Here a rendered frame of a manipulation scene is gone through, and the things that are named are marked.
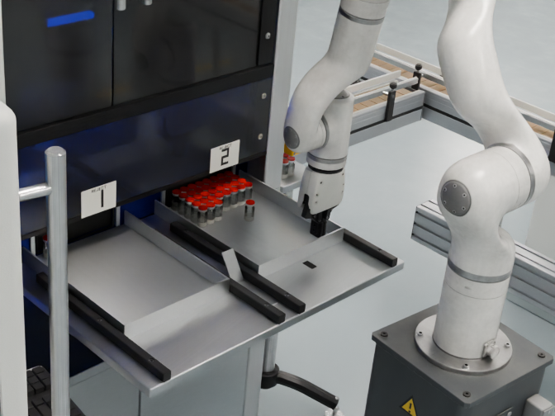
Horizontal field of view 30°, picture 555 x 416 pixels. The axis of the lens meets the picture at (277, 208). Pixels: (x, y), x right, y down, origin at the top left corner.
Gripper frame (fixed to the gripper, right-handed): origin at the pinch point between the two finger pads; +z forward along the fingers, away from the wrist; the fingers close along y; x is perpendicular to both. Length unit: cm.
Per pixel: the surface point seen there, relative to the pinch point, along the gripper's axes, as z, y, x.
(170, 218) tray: 3.0, 20.0, -25.9
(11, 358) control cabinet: -29, 95, 32
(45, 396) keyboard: 10, 70, 2
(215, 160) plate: -9.4, 9.9, -23.5
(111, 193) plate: -9.9, 37.8, -23.4
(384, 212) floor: 92, -155, -97
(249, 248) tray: 4.3, 13.3, -7.4
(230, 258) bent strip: 0.1, 24.0, -2.0
